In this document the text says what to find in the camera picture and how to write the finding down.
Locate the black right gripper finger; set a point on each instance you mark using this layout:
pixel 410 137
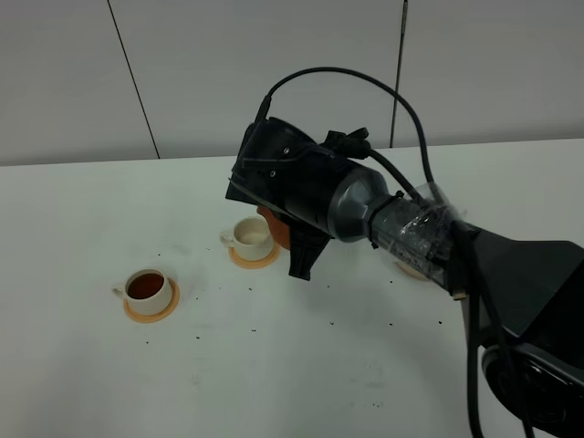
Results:
pixel 306 243

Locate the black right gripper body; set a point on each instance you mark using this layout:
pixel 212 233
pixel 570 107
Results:
pixel 279 167

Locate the brown clay teapot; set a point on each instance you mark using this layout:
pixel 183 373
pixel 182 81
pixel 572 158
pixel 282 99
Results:
pixel 279 230

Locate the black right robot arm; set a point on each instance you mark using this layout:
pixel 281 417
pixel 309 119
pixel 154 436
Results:
pixel 522 300

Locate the beige round teapot coaster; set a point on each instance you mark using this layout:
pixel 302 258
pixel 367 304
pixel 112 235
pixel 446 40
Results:
pixel 411 272

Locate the white teacup far centre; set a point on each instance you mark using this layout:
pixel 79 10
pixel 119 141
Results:
pixel 250 239

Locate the white teacup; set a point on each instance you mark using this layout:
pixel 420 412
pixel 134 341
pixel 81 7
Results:
pixel 147 292
pixel 250 239

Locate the orange coaster far centre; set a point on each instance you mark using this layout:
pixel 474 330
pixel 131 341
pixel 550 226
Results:
pixel 258 264

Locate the orange coaster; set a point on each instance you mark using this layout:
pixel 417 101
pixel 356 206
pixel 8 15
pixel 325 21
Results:
pixel 258 264
pixel 146 319

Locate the white teacup near left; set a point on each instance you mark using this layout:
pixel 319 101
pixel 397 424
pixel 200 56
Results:
pixel 147 292

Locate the orange coaster near left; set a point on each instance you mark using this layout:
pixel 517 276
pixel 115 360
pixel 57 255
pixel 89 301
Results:
pixel 146 319

